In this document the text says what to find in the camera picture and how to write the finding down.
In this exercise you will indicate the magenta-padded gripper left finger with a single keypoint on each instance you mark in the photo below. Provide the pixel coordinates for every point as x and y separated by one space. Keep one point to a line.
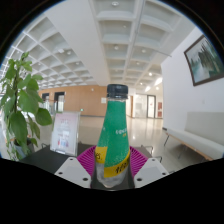
75 168

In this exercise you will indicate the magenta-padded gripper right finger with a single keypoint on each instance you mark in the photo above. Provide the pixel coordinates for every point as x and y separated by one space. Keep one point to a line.
146 168

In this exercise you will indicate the green labelled drink bottle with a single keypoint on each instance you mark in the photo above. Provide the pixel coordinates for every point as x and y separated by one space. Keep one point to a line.
113 140

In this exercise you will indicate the clear acrylic sign stand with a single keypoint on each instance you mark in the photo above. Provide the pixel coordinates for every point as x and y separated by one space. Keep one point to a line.
65 133

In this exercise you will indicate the long white bench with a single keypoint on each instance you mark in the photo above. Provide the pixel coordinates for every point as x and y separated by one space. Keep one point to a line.
200 138

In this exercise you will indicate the green leafy potted plant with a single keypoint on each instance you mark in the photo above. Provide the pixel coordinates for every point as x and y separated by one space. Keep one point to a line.
20 116

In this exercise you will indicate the dark framed landscape picture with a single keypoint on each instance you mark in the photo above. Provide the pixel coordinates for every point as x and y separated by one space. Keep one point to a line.
205 61

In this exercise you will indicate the ceiling lights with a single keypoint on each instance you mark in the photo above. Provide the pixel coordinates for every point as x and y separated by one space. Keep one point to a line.
115 3

